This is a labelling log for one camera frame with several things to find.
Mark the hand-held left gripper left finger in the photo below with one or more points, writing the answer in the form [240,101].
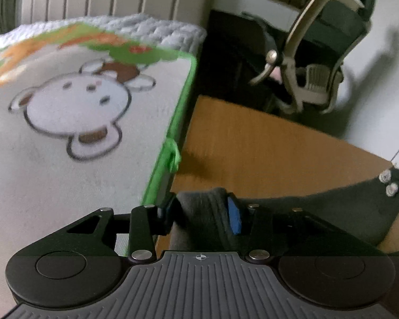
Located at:
[169,211]

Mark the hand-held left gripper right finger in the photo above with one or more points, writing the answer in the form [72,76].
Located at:
[234,216]

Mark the dark grey garment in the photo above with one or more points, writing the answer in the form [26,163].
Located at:
[352,206]

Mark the cartoon bear printed blanket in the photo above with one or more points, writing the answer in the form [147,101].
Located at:
[69,159]

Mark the white knitted blanket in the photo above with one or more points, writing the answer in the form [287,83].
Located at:
[166,30]

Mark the beige office chair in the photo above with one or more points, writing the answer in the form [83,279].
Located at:
[322,40]

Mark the white desk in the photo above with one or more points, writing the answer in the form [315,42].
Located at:
[252,3]

